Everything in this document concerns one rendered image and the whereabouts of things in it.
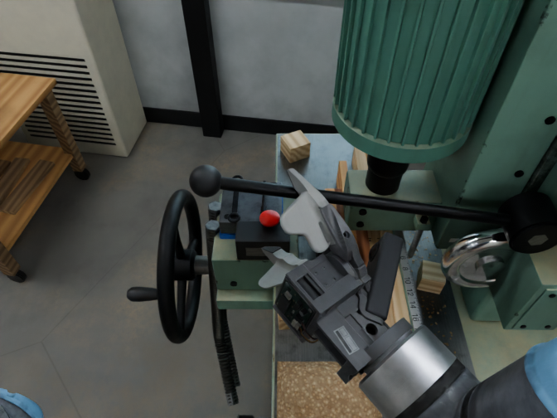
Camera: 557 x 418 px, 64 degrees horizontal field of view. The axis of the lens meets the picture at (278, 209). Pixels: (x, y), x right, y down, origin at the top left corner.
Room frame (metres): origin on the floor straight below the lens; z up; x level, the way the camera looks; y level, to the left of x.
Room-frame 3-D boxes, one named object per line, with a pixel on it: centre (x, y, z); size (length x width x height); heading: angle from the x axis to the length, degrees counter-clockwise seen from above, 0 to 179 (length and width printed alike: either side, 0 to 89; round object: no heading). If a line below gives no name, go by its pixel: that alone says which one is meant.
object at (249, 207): (0.45, 0.04, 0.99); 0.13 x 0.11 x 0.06; 0
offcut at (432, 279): (0.44, -0.28, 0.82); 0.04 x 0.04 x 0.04; 76
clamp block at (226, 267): (0.45, 0.04, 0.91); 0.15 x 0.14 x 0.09; 0
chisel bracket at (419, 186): (0.47, -0.18, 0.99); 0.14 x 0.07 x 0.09; 90
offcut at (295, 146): (0.69, -0.03, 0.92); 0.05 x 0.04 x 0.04; 116
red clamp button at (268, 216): (0.42, 0.01, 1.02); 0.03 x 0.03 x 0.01
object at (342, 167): (0.48, -0.12, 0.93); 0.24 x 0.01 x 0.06; 0
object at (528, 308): (0.31, -0.34, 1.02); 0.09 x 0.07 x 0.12; 0
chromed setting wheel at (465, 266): (0.34, -0.29, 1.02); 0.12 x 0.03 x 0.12; 90
